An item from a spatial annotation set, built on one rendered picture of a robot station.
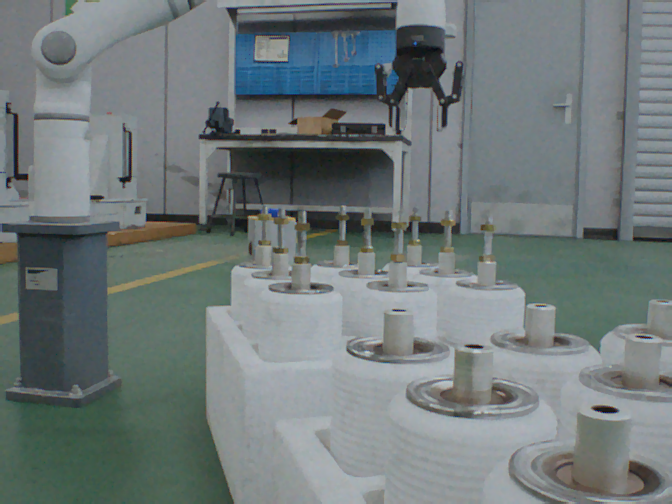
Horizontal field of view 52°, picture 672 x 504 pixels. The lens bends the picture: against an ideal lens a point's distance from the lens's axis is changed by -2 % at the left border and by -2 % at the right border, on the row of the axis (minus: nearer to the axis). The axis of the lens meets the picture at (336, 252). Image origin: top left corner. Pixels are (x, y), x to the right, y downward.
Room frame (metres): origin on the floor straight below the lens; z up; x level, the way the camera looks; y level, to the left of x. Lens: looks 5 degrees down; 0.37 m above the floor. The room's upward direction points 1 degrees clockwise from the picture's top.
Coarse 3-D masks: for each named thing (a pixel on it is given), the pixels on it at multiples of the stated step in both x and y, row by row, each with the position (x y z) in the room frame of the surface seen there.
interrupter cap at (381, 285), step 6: (372, 282) 0.85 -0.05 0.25; (378, 282) 0.85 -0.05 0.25; (384, 282) 0.86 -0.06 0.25; (408, 282) 0.86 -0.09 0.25; (414, 282) 0.86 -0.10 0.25; (420, 282) 0.85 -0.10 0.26; (372, 288) 0.81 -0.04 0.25; (378, 288) 0.81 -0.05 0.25; (384, 288) 0.80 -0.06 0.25; (390, 288) 0.80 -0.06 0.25; (396, 288) 0.80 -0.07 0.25; (402, 288) 0.80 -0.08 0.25; (408, 288) 0.81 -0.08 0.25; (414, 288) 0.81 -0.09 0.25; (420, 288) 0.81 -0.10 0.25; (426, 288) 0.81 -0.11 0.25
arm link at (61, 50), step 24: (120, 0) 1.17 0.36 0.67; (144, 0) 1.18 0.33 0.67; (168, 0) 1.19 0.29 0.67; (48, 24) 1.15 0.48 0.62; (72, 24) 1.15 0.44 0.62; (96, 24) 1.16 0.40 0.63; (120, 24) 1.17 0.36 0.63; (144, 24) 1.19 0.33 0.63; (48, 48) 1.13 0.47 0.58; (72, 48) 1.14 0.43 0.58; (96, 48) 1.16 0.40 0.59; (48, 72) 1.14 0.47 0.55; (72, 72) 1.16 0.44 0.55
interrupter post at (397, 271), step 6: (390, 264) 0.83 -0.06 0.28; (396, 264) 0.82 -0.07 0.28; (402, 264) 0.82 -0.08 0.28; (390, 270) 0.83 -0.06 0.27; (396, 270) 0.82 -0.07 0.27; (402, 270) 0.82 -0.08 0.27; (390, 276) 0.83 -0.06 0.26; (396, 276) 0.82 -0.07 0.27; (402, 276) 0.82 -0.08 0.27; (390, 282) 0.83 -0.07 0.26; (396, 282) 0.82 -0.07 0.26; (402, 282) 0.82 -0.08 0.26
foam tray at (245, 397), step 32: (224, 320) 0.97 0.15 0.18; (224, 352) 0.86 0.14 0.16; (256, 352) 0.84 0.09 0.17; (224, 384) 0.86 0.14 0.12; (256, 384) 0.71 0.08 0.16; (288, 384) 0.72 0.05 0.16; (320, 384) 0.73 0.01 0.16; (224, 416) 0.86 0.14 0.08; (256, 416) 0.71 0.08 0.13; (288, 416) 0.72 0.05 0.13; (224, 448) 0.86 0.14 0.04; (256, 448) 0.71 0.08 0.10; (256, 480) 0.71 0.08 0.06
